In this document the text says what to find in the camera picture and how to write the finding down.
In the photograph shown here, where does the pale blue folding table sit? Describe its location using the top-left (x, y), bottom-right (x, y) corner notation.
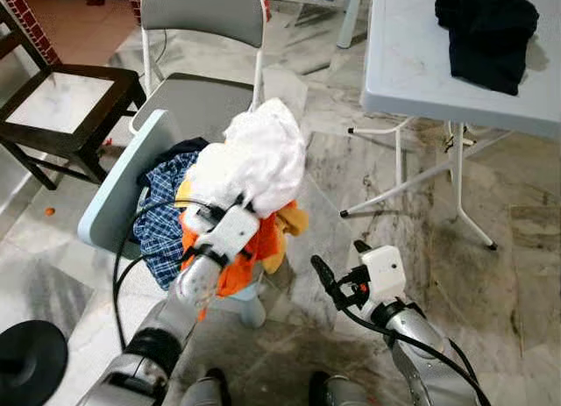
top-left (340, 0), bottom-right (561, 251)

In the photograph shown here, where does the grey metal folding chair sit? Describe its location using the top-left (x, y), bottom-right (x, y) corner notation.
top-left (130, 0), bottom-right (268, 142)

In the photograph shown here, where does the silver robot right leg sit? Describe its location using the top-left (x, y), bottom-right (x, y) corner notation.
top-left (309, 371), bottom-right (373, 406)

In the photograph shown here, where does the pale blue plastic chair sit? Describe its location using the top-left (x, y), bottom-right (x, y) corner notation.
top-left (77, 108), bottom-right (268, 330)

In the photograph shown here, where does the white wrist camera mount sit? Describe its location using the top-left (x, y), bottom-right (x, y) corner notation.
top-left (359, 245), bottom-right (408, 303)
top-left (195, 204), bottom-right (261, 265)

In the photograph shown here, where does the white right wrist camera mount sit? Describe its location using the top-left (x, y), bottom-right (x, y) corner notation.
top-left (359, 245), bottom-right (408, 303)

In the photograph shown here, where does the silver robot leg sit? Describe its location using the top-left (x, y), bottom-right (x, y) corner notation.
top-left (309, 371), bottom-right (373, 406)
top-left (180, 367), bottom-right (232, 406)

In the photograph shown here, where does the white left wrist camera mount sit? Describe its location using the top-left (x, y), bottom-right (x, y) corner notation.
top-left (195, 204), bottom-right (261, 265)

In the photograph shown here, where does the black garment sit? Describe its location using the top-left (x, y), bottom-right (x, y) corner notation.
top-left (435, 0), bottom-right (542, 97)

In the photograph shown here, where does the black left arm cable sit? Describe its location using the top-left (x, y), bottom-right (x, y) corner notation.
top-left (111, 198), bottom-right (220, 350)

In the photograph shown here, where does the orange garment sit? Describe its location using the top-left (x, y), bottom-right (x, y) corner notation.
top-left (180, 206), bottom-right (286, 321)

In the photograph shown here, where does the silver robot left leg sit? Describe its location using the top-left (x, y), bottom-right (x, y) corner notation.
top-left (180, 367), bottom-right (232, 406)

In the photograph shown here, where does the dark wooden side table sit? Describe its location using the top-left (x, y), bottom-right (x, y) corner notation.
top-left (0, 3), bottom-right (148, 190)

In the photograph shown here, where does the white shirt with blue label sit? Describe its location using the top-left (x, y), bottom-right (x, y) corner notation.
top-left (186, 97), bottom-right (308, 219)

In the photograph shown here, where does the blue plaid shirt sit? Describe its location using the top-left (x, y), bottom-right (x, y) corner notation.
top-left (133, 147), bottom-right (207, 291)

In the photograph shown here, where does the black round robot cover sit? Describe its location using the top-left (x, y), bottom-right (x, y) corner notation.
top-left (0, 320), bottom-right (69, 406)

